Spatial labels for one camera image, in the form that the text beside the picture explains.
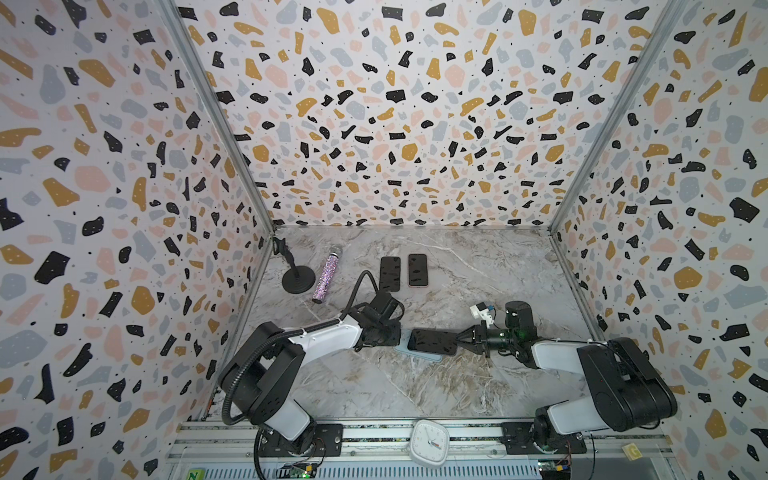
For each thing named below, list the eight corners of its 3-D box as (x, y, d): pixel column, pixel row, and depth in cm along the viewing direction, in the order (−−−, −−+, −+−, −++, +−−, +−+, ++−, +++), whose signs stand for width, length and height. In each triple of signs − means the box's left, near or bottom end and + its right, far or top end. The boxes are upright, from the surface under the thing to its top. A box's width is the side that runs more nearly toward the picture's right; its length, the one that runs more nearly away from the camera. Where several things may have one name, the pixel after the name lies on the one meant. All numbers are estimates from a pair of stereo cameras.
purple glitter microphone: (312, 303, 101) (310, 297, 98) (333, 251, 116) (331, 244, 113) (323, 304, 101) (321, 298, 98) (342, 252, 116) (340, 245, 113)
